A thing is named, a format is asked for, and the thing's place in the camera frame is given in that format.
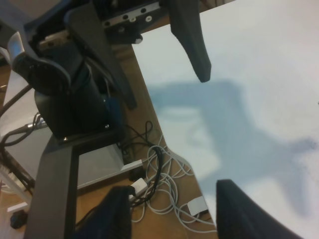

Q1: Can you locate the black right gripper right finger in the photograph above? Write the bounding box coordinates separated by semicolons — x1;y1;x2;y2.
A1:
216;179;300;239

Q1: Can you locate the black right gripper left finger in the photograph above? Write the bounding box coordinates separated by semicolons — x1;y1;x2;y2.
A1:
74;186;132;239

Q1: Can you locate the white flat adapter box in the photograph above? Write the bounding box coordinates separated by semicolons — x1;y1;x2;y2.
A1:
187;196;208;216

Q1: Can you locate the black floor cable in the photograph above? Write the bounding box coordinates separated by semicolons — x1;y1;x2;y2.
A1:
74;120;165;225

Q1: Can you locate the black metal support frame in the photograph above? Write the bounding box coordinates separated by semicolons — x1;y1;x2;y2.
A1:
24;125;125;239

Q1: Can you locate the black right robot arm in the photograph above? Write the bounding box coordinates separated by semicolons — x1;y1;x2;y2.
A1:
0;0;137;239

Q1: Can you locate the white cable bundle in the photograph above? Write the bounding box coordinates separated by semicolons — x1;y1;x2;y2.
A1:
129;135;215;224

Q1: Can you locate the white power adapter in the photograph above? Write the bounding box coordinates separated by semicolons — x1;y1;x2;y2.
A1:
131;178;148;197

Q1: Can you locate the grey cabinet base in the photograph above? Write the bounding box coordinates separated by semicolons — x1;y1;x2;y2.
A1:
77;144;143;189

